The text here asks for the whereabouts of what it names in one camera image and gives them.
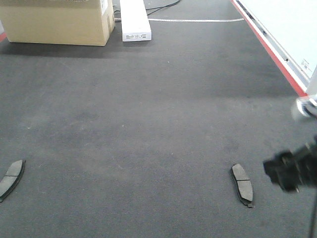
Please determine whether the long white carton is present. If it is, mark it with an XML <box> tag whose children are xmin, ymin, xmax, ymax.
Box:
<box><xmin>120</xmin><ymin>0</ymin><xmax>152</xmax><ymax>42</ymax></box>

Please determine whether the black floor cable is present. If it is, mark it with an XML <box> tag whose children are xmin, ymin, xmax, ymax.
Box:
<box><xmin>145</xmin><ymin>0</ymin><xmax>181</xmax><ymax>16</ymax></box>

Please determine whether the grey brake pad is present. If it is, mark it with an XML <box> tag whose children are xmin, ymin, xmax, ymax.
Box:
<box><xmin>230</xmin><ymin>164</ymin><xmax>254</xmax><ymax>208</ymax></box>
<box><xmin>0</xmin><ymin>160</ymin><xmax>26</xmax><ymax>203</ymax></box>

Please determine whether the brown cardboard box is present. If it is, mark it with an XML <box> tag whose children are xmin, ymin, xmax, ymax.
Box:
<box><xmin>0</xmin><ymin>0</ymin><xmax>115</xmax><ymax>46</ymax></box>

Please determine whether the white panel with metal trim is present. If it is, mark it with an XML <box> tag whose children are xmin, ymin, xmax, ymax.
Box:
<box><xmin>231</xmin><ymin>0</ymin><xmax>317</xmax><ymax>97</ymax></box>

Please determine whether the person's white sneaker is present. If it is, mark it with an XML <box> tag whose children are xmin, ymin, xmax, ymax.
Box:
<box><xmin>291</xmin><ymin>94</ymin><xmax>317</xmax><ymax>121</ymax></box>

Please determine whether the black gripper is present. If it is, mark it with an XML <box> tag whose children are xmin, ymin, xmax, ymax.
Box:
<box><xmin>263</xmin><ymin>136</ymin><xmax>317</xmax><ymax>192</ymax></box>

